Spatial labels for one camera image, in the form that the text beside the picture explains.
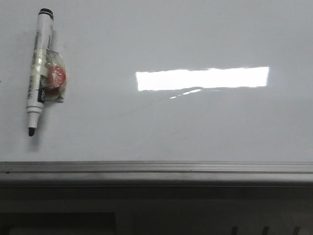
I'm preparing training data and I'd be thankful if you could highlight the aluminium whiteboard frame tray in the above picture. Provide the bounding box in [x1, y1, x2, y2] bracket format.
[0, 161, 313, 187]

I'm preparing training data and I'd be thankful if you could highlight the white whiteboard marker black tip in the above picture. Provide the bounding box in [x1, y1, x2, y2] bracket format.
[26, 8, 54, 137]

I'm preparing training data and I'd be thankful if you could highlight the dark panel below whiteboard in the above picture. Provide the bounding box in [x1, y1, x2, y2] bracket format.
[0, 212, 116, 235]

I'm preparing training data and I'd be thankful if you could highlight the red magnet taped to marker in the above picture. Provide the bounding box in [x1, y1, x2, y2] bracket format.
[44, 50, 67, 103]

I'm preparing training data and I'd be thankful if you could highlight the white whiteboard surface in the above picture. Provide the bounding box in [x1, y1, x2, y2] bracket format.
[0, 0, 313, 162]

